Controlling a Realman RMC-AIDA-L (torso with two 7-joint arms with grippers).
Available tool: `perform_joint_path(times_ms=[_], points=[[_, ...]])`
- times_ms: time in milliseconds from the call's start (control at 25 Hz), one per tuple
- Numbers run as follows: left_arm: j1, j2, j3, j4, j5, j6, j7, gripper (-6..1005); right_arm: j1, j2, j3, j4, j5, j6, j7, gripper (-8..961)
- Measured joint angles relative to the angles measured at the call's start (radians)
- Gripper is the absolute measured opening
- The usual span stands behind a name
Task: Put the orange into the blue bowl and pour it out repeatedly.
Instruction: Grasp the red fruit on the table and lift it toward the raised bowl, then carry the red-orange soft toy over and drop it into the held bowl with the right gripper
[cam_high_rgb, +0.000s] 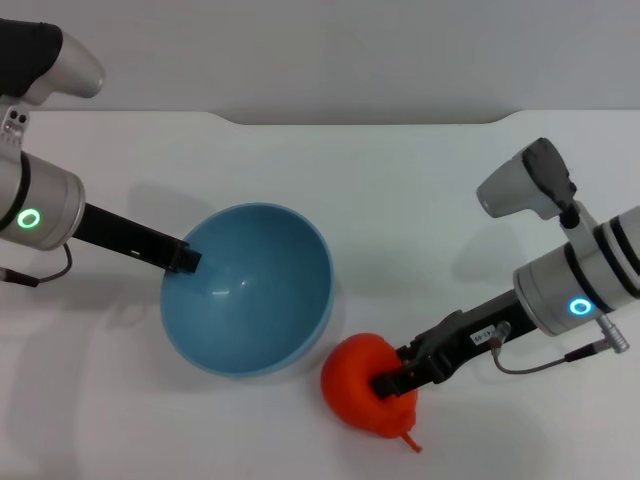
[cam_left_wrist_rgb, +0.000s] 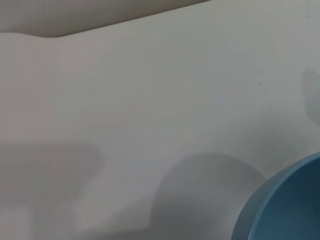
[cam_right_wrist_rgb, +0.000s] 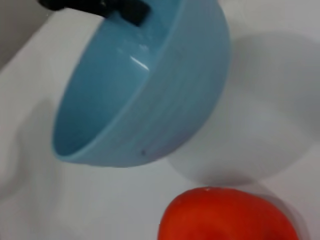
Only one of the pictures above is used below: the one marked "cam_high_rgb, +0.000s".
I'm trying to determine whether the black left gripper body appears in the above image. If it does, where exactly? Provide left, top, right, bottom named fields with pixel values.
left=73, top=202, right=190, bottom=274

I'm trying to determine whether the blue plastic bowl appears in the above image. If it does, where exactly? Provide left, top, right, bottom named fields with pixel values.
left=159, top=201, right=335, bottom=378

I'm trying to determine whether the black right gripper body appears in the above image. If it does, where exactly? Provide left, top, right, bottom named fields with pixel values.
left=410, top=287, right=540, bottom=387

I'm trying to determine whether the red toy pepper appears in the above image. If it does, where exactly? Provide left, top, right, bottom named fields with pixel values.
left=320, top=331, right=424, bottom=443

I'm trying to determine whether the arm connector cable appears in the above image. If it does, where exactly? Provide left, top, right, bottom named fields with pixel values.
left=491, top=313, right=632, bottom=376
left=0, top=242, right=74, bottom=288

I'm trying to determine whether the right arm connector cable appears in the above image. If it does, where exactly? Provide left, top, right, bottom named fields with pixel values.
left=491, top=313, right=632, bottom=376

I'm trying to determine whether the left wrist camera housing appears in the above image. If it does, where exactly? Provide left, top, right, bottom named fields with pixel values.
left=0, top=18, right=107, bottom=107

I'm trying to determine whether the left arm connector cable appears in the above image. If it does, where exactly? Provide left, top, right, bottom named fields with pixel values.
left=0, top=242, right=74, bottom=288

